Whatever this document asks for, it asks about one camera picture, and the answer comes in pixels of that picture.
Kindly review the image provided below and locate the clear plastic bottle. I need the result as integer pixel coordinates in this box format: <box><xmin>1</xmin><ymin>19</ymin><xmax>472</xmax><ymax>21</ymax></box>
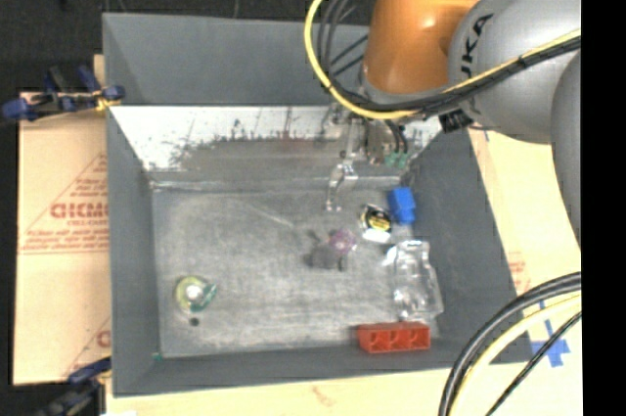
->
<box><xmin>382</xmin><ymin>238</ymin><xmax>446</xmax><ymax>323</ymax></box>

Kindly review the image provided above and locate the blue plastic block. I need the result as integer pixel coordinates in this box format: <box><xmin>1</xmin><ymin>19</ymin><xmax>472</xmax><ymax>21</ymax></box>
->
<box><xmin>386</xmin><ymin>186</ymin><xmax>419</xmax><ymax>226</ymax></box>

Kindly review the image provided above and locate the green and white round object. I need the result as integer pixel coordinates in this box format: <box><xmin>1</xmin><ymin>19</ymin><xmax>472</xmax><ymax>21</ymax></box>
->
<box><xmin>174</xmin><ymin>275</ymin><xmax>219</xmax><ymax>314</ymax></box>

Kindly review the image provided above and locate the black cylinder on white bracket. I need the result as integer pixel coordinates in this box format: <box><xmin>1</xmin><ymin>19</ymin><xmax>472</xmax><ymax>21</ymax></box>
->
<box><xmin>437</xmin><ymin>109</ymin><xmax>474</xmax><ymax>133</ymax></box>

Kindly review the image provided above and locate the brown cardboard board red print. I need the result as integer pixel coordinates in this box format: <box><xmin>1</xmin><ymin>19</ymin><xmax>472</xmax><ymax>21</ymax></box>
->
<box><xmin>11</xmin><ymin>55</ymin><xmax>113</xmax><ymax>387</ymax></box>

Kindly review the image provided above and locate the grey toy animal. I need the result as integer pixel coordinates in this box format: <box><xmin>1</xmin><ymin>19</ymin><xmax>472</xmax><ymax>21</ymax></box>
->
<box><xmin>303</xmin><ymin>231</ymin><xmax>350</xmax><ymax>272</ymax></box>

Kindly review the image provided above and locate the purple crumpled object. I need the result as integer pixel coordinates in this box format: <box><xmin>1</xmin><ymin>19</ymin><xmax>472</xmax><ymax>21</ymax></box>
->
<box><xmin>328</xmin><ymin>228</ymin><xmax>359</xmax><ymax>255</ymax></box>

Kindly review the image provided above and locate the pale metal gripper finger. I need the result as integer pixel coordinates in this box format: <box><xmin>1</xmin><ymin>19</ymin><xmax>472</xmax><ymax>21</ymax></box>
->
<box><xmin>324</xmin><ymin>162</ymin><xmax>361</xmax><ymax>214</ymax></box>

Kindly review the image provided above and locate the black and yellow round object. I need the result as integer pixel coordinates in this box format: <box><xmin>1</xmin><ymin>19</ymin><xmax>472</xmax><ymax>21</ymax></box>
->
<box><xmin>359</xmin><ymin>204</ymin><xmax>393</xmax><ymax>232</ymax></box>

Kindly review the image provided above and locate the grey metal bin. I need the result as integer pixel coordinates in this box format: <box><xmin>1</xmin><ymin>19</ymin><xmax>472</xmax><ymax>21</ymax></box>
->
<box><xmin>101</xmin><ymin>12</ymin><xmax>533</xmax><ymax>396</ymax></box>

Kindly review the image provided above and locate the red-brown flat block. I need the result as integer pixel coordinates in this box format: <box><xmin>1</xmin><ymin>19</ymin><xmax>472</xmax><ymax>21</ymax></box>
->
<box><xmin>355</xmin><ymin>322</ymin><xmax>433</xmax><ymax>355</ymax></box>

